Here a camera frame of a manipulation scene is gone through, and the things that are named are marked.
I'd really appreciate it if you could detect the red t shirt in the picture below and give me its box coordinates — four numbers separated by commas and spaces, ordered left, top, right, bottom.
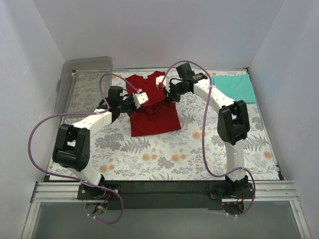
126, 71, 181, 137

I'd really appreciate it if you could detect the clear plastic bin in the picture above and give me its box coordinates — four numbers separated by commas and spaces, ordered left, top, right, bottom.
54, 56, 113, 114

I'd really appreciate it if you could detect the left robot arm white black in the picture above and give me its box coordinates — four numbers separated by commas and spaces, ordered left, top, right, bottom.
52, 86, 149, 199

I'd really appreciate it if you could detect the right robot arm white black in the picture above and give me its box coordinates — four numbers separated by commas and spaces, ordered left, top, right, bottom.
156, 61, 250, 198

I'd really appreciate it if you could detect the folded teal t shirt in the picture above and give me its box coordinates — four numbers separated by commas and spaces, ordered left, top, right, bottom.
213, 74, 256, 104

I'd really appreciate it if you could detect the floral table mat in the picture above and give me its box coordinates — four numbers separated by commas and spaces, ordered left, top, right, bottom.
49, 71, 279, 181

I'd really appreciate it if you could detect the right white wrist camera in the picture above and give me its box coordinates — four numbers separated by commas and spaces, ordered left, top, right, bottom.
156, 76, 170, 93

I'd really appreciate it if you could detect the aluminium frame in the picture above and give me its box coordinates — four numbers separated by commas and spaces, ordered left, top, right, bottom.
31, 180, 311, 239

